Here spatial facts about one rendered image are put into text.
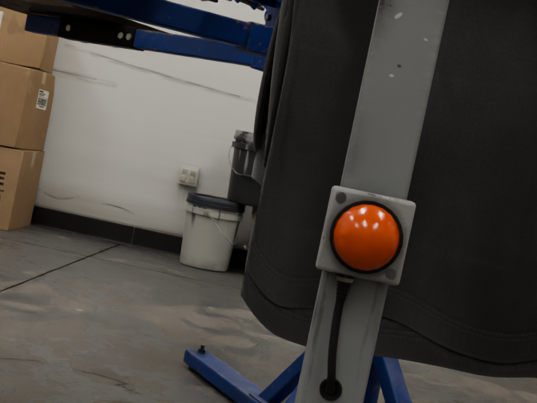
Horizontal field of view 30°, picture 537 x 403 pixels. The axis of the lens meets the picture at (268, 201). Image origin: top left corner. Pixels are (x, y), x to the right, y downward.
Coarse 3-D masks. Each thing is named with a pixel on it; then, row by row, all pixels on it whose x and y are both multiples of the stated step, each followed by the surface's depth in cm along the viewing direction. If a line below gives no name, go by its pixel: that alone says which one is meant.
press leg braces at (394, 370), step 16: (304, 352) 241; (288, 368) 247; (384, 368) 211; (400, 368) 213; (272, 384) 253; (288, 384) 247; (384, 384) 210; (400, 384) 209; (272, 400) 253; (288, 400) 205; (384, 400) 210; (400, 400) 207
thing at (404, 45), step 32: (384, 0) 59; (416, 0) 58; (448, 0) 59; (384, 32) 59; (416, 32) 59; (384, 64) 59; (416, 64) 59; (384, 96) 59; (416, 96) 59; (352, 128) 59; (384, 128) 59; (416, 128) 59; (352, 160) 59; (384, 160) 59; (352, 192) 58; (384, 192) 59; (320, 256) 58; (320, 288) 60; (352, 288) 59; (384, 288) 59; (320, 320) 60; (352, 320) 60; (320, 352) 60; (352, 352) 60; (352, 384) 60
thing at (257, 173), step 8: (272, 32) 92; (272, 40) 91; (272, 48) 91; (272, 56) 91; (272, 64) 92; (264, 72) 91; (264, 80) 91; (264, 88) 91; (264, 96) 91; (264, 104) 92; (256, 112) 92; (264, 112) 94; (256, 120) 93; (264, 120) 95; (256, 128) 93; (264, 128) 95; (256, 136) 94; (264, 136) 95; (256, 144) 96; (264, 144) 96; (264, 152) 96; (256, 160) 98; (264, 160) 96; (256, 168) 97; (264, 168) 96; (256, 176) 97
